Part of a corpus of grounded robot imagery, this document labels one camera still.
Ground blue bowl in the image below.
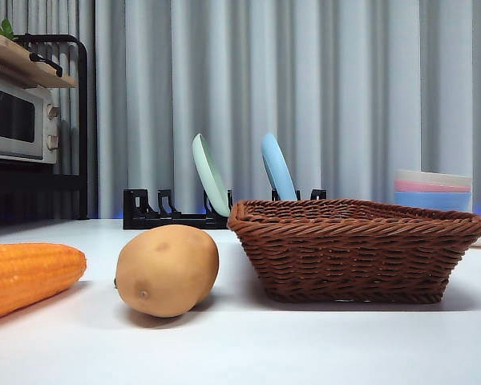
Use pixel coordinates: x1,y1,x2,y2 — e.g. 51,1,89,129
394,190,473,213

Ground grey pleated curtain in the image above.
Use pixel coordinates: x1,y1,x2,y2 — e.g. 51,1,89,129
0,0,481,221

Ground black plate rack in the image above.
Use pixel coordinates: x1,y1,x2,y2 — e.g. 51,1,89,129
123,188,329,231

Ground pale green plate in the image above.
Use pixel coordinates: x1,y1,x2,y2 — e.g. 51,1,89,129
192,133,232,217

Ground off-white bowl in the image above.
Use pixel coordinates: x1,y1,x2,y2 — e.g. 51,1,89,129
394,168,473,187

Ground silver toaster oven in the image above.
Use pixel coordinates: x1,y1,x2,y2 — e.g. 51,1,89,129
0,71,61,164

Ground orange corn cob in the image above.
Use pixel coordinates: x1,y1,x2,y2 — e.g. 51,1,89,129
0,242,87,322

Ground wooden tray with black handle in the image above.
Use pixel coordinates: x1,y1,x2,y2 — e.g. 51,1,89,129
0,34,65,78

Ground green leaves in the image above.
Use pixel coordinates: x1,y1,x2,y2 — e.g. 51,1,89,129
0,18,19,41

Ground pale blue plate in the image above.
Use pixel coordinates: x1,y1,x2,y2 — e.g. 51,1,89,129
261,132,298,201

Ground wooden shelf board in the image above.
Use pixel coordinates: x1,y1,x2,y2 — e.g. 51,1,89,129
0,58,79,90

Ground brown potato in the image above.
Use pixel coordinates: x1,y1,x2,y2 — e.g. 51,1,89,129
115,224,220,318

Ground black metal shelf frame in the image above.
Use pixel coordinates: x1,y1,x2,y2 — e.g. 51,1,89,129
0,34,90,244

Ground brown wicker basket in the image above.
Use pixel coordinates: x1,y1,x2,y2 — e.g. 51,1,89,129
227,198,481,305

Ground pink bowl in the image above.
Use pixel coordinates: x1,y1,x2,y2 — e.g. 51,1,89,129
394,178,473,194

